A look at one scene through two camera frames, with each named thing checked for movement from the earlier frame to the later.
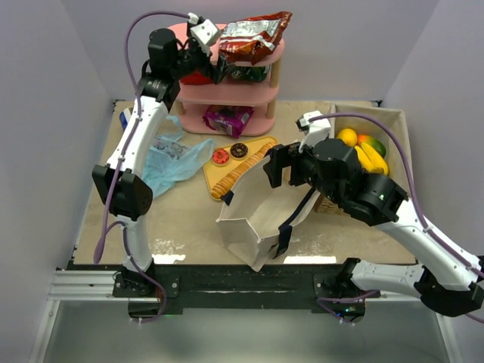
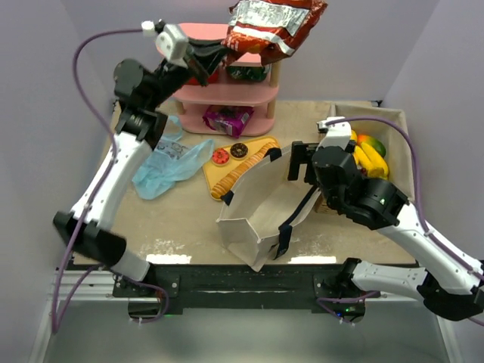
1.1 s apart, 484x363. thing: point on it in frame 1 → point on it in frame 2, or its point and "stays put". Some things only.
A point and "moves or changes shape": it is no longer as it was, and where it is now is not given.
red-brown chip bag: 252,39 moves or changes shape
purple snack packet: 231,119 stays put
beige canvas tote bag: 259,218 stays put
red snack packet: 197,79 stays put
